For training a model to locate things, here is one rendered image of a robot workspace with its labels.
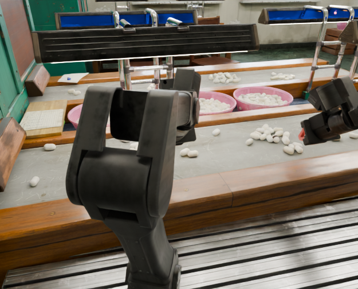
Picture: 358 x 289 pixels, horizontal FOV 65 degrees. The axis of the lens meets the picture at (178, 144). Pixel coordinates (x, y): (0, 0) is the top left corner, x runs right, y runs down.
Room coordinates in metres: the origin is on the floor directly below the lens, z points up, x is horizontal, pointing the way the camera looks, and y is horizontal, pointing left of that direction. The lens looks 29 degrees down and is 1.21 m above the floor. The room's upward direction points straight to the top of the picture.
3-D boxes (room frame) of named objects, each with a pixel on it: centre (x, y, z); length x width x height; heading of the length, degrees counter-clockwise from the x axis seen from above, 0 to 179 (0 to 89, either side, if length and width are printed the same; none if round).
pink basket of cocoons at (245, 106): (1.25, -0.39, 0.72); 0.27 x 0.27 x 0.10
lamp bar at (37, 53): (0.83, 0.07, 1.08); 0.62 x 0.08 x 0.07; 106
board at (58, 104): (1.00, 0.52, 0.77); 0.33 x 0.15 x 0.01; 16
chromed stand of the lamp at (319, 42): (1.56, -0.74, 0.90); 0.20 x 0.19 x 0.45; 106
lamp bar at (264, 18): (1.63, -0.72, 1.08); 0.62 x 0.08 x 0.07; 106
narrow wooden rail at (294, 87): (1.37, -0.23, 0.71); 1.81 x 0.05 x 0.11; 106
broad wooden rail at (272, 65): (1.75, -0.13, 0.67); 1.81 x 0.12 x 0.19; 106
